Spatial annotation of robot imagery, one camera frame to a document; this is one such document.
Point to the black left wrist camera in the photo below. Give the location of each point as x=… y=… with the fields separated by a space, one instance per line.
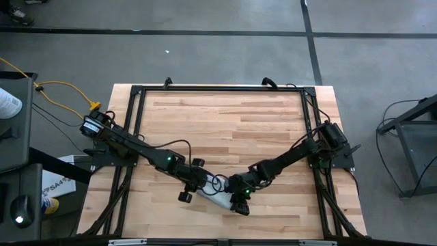
x=184 y=197

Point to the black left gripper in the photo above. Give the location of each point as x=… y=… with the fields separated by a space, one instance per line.
x=193 y=177

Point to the black slanted beam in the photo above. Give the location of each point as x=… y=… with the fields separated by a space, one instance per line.
x=61 y=166

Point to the silver frame bracket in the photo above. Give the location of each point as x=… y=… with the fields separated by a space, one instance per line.
x=317 y=243
x=128 y=242

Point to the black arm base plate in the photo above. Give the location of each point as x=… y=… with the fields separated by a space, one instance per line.
x=102 y=162
x=345 y=162

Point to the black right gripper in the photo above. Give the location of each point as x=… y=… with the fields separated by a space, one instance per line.
x=243 y=186

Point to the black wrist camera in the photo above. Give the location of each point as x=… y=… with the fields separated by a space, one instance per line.
x=184 y=197
x=240 y=207

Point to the grey metal cart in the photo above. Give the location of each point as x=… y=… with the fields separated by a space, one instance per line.
x=426 y=150

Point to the black computer mouse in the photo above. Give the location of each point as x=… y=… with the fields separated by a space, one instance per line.
x=22 y=210

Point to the black aluminium table frame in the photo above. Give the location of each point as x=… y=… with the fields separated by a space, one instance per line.
x=222 y=88

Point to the grey microfiber towel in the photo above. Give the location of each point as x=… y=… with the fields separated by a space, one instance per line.
x=220 y=201

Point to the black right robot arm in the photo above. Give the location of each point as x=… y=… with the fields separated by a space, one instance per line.
x=290 y=157

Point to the person's yellow shoe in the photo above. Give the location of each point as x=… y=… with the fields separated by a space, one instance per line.
x=51 y=206

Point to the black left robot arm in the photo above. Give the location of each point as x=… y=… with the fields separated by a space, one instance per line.
x=136 y=147

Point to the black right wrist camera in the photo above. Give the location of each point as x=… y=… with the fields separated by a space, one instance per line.
x=240 y=207

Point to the black desk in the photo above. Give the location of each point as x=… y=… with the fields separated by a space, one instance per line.
x=20 y=143

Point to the person's dark shoe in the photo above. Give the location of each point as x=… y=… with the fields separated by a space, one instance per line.
x=18 y=14

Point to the white cardboard box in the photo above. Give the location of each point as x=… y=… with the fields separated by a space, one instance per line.
x=58 y=184

